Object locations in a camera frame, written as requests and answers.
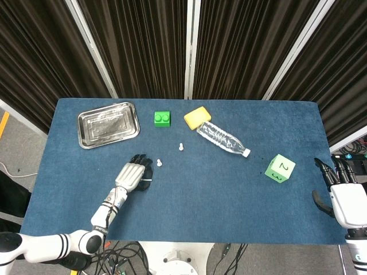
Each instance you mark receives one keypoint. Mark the right black-fingered robot hand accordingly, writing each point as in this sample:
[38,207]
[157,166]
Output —
[349,203]

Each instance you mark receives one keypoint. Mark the left black-fingered robot hand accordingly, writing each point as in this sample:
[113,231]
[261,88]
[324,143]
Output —
[130,176]

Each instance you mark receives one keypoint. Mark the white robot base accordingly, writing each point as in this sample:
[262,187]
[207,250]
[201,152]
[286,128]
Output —
[175,257]

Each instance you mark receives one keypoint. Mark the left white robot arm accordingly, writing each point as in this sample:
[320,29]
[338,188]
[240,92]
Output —
[43,247]

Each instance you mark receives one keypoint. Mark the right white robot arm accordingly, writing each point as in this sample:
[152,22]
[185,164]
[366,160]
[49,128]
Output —
[358,249]

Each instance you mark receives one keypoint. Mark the black power strip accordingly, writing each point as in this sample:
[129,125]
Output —
[359,161]

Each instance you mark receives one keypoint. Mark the stainless steel tray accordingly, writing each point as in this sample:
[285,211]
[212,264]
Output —
[107,126]

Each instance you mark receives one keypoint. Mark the green toy building block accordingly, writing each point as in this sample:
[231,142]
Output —
[163,120]

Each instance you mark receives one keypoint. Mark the blue felt table cloth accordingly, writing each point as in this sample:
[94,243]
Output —
[200,206]

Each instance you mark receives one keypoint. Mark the green numbered foam die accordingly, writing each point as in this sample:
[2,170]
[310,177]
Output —
[279,169]

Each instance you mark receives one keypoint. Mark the yellow sponge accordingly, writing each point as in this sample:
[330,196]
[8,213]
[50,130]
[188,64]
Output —
[196,116]

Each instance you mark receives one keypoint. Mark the clear plastic water bottle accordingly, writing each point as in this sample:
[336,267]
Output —
[220,139]

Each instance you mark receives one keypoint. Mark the dark brown pleated curtain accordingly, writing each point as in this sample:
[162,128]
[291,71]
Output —
[341,71]
[137,48]
[37,57]
[246,48]

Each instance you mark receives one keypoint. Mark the white low frame rail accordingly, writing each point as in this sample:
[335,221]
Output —
[23,117]
[348,143]

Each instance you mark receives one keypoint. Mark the white frame post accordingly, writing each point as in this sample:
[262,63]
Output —
[91,50]
[298,50]
[191,48]

